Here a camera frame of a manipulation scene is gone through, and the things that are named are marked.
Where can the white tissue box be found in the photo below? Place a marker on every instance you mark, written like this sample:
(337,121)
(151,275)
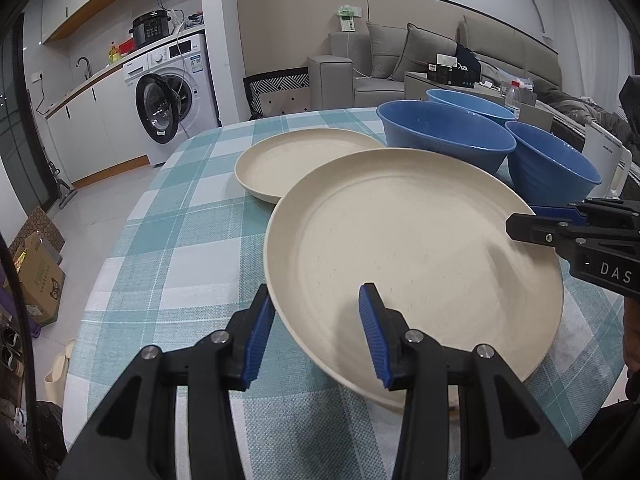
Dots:
(446,60)

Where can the black pressure cooker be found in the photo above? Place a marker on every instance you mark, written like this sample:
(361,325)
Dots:
(150,30)

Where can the white electric kettle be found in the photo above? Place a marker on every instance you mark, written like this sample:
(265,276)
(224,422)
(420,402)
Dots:
(600,150)

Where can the dark glass door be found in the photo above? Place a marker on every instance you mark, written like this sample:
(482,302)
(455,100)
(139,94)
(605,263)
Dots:
(20,125)

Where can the grey side cabinet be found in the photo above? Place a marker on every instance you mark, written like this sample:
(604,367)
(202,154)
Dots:
(415,87)

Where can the cream round plate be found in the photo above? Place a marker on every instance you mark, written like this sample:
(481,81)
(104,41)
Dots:
(400,240)
(290,160)

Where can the grey mop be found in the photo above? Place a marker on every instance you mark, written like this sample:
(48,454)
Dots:
(62,190)

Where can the grey sofa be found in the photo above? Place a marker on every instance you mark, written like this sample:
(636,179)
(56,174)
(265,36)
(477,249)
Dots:
(330,85)

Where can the grey cushion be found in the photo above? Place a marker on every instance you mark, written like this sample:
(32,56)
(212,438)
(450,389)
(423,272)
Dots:
(425,55)
(387,52)

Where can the white base cabinets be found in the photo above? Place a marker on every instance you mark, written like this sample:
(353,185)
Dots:
(85,130)

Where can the wall power strip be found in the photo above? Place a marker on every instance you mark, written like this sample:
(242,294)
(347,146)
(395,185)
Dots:
(347,17)

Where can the white wall cabinets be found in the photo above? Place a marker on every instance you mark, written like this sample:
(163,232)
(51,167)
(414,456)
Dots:
(75,5)

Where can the kitchen faucet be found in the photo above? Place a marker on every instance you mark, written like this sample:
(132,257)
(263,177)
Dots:
(89,67)

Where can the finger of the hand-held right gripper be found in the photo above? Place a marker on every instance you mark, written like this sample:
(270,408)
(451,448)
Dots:
(535,230)
(555,211)

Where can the dark jacket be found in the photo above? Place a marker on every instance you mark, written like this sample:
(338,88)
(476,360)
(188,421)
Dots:
(467,65)

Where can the blue bowl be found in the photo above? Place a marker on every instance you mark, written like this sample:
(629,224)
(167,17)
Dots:
(550,160)
(440,130)
(470,102)

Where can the red container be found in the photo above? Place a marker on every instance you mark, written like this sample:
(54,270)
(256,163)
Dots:
(127,47)

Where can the cream slipper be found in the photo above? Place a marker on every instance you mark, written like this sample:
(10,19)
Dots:
(57,375)

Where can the wall socket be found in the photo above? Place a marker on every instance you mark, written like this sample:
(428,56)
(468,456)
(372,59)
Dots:
(37,77)

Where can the teal checked tablecloth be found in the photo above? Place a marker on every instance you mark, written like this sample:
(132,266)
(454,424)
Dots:
(200,240)

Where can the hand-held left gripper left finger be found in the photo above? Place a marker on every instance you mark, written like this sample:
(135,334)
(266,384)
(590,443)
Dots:
(257,345)

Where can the white washing machine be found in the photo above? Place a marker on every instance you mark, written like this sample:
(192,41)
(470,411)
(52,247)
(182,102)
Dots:
(195,75)

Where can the yellow oil bottle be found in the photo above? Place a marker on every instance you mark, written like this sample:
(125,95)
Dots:
(115,55)

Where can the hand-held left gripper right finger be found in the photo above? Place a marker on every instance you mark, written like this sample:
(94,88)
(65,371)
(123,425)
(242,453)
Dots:
(375,340)

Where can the grey blanket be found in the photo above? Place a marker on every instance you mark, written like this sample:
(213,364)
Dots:
(575,102)

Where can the brown cardboard box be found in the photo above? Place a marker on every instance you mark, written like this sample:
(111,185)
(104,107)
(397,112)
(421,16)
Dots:
(42,280)

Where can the black box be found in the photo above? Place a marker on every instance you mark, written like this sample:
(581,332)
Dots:
(450,76)

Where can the clear water bottle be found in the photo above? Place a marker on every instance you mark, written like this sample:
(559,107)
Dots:
(512,94)

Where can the patterned cardboard box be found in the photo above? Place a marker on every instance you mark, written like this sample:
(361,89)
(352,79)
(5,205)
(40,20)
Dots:
(37,225)

